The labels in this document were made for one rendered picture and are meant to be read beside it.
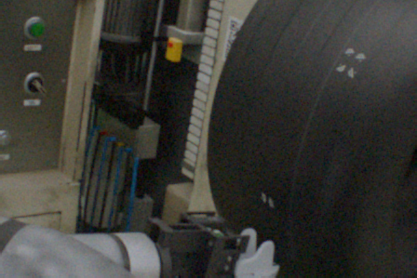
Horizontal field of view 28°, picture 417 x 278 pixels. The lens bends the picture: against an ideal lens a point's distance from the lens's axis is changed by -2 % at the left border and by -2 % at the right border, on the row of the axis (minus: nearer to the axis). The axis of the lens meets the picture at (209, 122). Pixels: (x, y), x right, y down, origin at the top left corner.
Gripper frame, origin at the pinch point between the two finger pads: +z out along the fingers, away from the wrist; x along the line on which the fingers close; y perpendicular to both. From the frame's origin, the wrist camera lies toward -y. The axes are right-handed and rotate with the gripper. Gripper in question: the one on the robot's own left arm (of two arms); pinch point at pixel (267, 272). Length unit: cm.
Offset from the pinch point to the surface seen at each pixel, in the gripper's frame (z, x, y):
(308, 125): -5.0, -3.8, 20.9
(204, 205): 18.5, 35.1, -6.3
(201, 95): 17.3, 42.1, 11.2
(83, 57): 2, 57, 12
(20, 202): -5, 55, -15
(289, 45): -3.7, 4.0, 28.4
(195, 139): 18.3, 41.8, 3.1
